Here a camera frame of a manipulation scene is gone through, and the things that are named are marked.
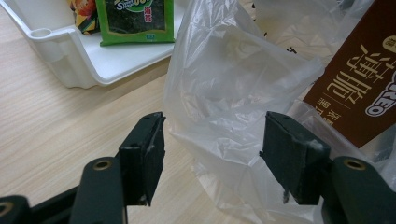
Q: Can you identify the white plastic tray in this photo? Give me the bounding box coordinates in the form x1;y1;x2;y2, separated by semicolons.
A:
0;0;190;90

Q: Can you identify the brown cookie box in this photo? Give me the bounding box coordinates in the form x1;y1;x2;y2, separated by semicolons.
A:
303;0;396;149

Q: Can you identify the yellow black chips bag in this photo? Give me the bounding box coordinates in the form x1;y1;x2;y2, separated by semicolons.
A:
67;0;101;35

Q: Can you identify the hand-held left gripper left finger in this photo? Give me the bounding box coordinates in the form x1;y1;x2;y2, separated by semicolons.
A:
119;111;166;207

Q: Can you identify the clear plastic bag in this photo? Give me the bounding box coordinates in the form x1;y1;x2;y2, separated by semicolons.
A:
162;0;396;224

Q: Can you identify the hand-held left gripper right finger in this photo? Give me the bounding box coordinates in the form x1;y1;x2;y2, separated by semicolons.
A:
259;110;332;206

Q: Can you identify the green seaweed snack packet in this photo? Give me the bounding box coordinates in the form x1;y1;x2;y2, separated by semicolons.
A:
94;0;177;48

